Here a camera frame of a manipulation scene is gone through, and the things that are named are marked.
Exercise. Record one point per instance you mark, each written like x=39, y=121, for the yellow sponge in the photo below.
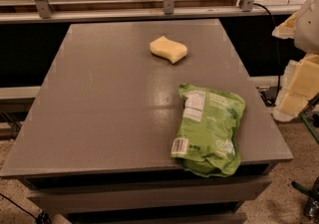
x=168, y=49

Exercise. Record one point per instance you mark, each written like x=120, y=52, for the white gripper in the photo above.
x=308, y=27

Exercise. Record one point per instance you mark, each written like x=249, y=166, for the grey drawer front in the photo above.
x=150, y=194

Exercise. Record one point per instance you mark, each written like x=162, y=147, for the green floor tool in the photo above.
x=311, y=209

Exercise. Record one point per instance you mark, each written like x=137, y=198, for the metal counter rail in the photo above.
x=80, y=13

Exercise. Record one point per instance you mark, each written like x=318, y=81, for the green rice chip bag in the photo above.
x=204, y=141

